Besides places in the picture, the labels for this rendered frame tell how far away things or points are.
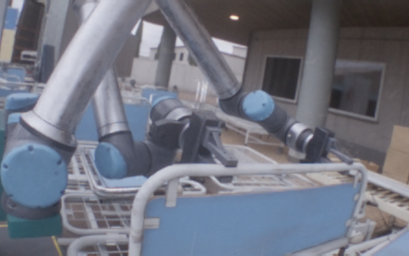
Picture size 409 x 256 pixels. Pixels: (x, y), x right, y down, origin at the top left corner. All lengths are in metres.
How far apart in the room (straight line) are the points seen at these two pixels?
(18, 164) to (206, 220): 0.39
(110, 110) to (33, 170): 0.26
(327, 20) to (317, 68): 0.94
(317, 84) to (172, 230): 5.08
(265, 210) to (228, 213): 0.10
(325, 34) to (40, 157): 5.37
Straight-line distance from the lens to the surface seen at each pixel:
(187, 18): 0.89
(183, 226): 0.58
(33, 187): 0.64
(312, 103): 5.50
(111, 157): 0.70
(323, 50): 5.59
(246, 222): 0.66
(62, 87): 0.63
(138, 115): 2.58
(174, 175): 0.51
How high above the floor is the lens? 1.12
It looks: 8 degrees down
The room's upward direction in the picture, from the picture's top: 10 degrees clockwise
